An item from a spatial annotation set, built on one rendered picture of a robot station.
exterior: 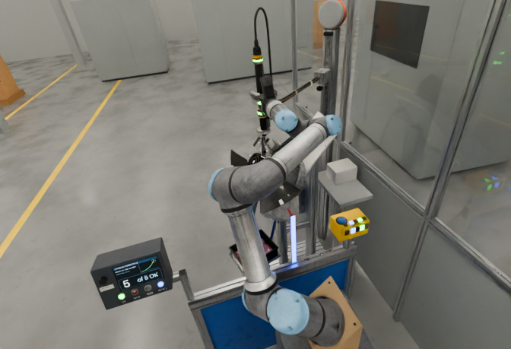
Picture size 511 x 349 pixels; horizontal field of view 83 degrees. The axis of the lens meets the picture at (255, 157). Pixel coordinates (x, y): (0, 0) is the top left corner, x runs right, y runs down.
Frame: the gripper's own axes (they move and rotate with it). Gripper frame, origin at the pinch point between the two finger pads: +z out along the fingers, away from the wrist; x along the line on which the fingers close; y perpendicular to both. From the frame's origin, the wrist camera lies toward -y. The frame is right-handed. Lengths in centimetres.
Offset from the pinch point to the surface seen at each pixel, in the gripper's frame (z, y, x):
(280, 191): -20, 47, 0
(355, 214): -37, 59, 33
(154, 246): -37, 42, -60
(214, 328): -38, 112, -47
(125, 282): -44, 50, -73
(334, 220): -36, 59, 22
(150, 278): -44, 52, -64
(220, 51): 539, 93, 72
